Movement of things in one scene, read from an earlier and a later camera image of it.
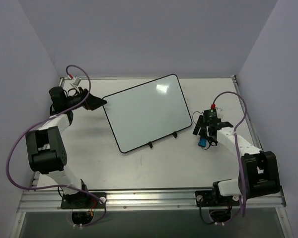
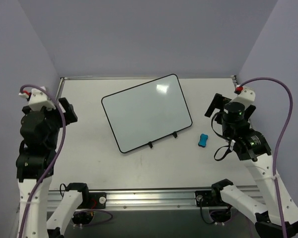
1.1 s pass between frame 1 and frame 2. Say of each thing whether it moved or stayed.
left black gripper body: moved
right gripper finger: moved
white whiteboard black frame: stayed
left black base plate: stayed
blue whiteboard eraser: stayed
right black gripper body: moved
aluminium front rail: stayed
